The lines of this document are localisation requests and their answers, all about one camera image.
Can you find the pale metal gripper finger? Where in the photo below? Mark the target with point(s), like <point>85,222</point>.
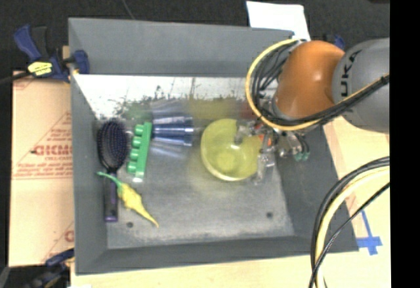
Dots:
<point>245,133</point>
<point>265,163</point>

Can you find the small orange object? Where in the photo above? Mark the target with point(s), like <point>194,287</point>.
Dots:
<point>265,140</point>

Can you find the yellow-green translucent bowl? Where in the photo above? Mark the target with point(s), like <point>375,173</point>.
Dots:
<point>223,155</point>

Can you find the clear pack with blue tubes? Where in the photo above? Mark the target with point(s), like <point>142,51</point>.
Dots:
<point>174,131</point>

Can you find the grey metal bin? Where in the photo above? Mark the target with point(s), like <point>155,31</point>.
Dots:
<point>203,208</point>

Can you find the green toy building brick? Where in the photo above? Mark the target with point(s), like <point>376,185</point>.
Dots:
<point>139,149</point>

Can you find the yellow toy dinosaur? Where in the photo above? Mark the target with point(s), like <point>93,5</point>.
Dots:
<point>133,199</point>

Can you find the black and purple hairbrush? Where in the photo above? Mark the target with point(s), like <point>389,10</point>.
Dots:
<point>112,145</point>

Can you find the brown cardboard board, red print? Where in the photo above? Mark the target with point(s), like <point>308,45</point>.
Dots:
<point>39,181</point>

